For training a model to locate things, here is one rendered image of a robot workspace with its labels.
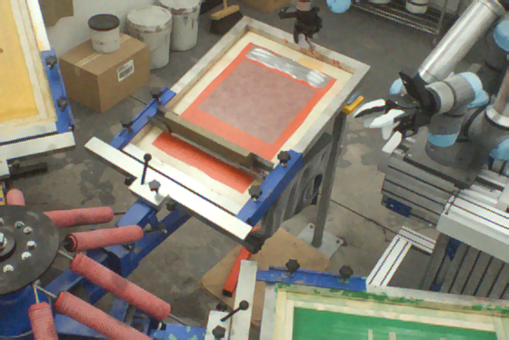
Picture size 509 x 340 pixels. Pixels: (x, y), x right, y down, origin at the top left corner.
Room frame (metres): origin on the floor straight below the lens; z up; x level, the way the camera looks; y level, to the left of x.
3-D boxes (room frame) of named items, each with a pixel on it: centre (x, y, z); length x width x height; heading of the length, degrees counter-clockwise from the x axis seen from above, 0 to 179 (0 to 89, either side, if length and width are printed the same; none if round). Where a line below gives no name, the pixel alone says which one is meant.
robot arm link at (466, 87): (1.30, -0.48, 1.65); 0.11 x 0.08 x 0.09; 126
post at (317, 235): (2.27, -0.36, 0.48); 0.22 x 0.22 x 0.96; 58
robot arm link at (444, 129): (1.31, -0.47, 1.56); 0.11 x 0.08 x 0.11; 36
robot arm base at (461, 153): (1.56, -0.61, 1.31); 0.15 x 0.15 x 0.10
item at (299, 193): (1.81, -0.14, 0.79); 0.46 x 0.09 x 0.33; 148
